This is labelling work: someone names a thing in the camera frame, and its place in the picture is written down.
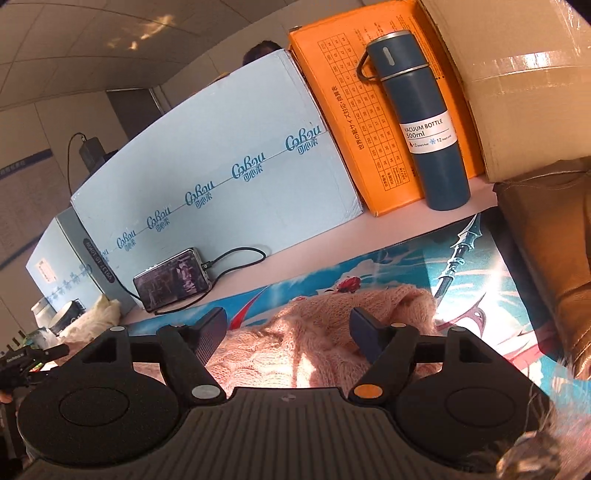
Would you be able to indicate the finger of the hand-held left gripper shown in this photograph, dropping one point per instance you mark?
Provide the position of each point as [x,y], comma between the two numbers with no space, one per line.
[51,353]

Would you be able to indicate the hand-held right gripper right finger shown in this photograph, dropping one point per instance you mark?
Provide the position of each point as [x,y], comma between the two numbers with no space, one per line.
[365,334]

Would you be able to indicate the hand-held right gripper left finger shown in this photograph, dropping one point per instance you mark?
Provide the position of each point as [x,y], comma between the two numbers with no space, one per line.
[210,334]

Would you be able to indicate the pink knitted sweater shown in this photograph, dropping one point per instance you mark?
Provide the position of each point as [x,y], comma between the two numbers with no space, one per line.
[314,332]

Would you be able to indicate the black round tin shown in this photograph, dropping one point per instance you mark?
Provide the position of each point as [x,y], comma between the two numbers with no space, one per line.
[69,319]

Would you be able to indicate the white fluffy cloth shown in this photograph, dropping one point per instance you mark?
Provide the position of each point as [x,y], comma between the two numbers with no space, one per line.
[97,314]

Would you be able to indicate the black smartphone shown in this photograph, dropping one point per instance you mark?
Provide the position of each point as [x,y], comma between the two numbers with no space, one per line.
[173,279]

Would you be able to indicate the grey-blue cardboard box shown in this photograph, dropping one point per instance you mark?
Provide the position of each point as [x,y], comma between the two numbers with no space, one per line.
[60,258]

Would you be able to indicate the printed desk mat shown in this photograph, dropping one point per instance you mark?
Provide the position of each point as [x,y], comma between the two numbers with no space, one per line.
[461,286]

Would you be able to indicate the light blue cardboard box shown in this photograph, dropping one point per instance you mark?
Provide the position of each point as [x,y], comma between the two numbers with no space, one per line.
[207,152]

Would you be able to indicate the brown leather bag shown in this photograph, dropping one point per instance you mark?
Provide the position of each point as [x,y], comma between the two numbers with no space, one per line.
[549,258]

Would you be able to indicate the black power adapter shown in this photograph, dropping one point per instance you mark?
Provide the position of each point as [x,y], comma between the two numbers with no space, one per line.
[94,152]

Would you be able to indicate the dark blue vacuum bottle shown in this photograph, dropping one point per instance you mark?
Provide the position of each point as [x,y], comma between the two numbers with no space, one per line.
[429,138]

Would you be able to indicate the orange cardboard box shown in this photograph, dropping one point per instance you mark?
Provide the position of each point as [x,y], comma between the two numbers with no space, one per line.
[341,115]

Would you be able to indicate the dark grey door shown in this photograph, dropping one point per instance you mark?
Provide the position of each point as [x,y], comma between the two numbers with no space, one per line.
[134,115]

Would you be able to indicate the brown taped cardboard box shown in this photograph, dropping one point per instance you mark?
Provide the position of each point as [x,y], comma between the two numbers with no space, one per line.
[521,83]

